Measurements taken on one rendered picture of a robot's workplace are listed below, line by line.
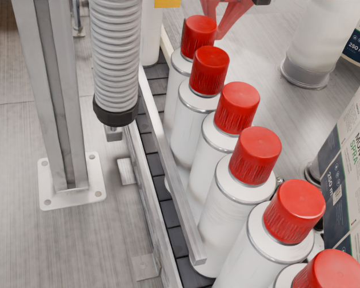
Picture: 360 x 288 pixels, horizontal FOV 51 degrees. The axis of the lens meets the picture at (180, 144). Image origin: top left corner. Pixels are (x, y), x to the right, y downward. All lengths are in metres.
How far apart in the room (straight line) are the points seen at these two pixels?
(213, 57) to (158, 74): 0.30
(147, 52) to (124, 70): 0.39
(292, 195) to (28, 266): 0.34
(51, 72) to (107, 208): 0.21
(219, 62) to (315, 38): 0.32
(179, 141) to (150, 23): 0.26
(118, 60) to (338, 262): 0.18
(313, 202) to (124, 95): 0.15
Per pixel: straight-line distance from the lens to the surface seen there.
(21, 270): 0.51
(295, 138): 0.60
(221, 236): 0.36
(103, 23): 0.23
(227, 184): 0.30
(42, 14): 0.37
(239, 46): 0.75
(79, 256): 0.50
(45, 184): 0.56
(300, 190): 0.27
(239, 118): 0.32
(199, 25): 0.39
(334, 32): 0.64
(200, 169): 0.37
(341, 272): 0.25
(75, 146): 0.47
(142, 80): 0.50
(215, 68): 0.34
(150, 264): 0.49
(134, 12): 0.23
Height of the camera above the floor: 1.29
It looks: 49 degrees down
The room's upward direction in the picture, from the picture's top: 11 degrees clockwise
